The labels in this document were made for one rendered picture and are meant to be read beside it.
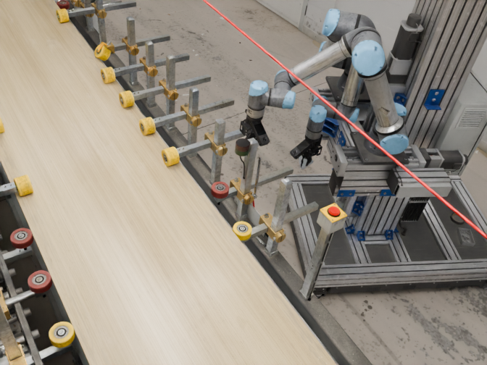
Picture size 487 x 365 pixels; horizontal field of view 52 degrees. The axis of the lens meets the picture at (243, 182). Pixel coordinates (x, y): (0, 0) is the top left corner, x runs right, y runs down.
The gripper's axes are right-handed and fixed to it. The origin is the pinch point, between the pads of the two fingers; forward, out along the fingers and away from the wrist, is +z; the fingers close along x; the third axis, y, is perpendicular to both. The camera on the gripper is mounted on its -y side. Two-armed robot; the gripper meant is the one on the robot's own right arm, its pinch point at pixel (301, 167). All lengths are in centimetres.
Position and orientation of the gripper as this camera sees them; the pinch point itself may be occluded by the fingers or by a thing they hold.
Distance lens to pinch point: 251.5
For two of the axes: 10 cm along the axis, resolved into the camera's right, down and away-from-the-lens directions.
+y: 8.4, -3.1, 4.5
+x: -5.4, -6.2, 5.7
